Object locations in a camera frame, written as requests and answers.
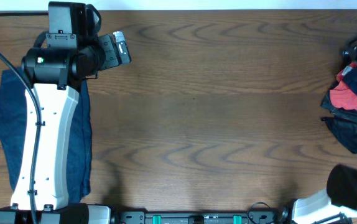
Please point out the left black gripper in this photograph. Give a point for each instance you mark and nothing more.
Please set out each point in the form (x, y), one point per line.
(115, 59)

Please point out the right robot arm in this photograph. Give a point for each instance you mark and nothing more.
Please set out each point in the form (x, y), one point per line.
(337, 202)

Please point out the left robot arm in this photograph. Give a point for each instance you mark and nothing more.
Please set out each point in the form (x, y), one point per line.
(52, 73)

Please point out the navy blue folded garment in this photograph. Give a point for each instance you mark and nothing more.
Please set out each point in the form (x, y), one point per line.
(13, 118)

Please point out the red t-shirt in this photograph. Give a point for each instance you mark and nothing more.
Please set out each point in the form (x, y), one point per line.
(341, 96)

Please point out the black garment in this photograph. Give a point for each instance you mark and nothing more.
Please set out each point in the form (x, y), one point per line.
(342, 123)

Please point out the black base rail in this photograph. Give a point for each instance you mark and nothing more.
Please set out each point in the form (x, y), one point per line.
(257, 216)

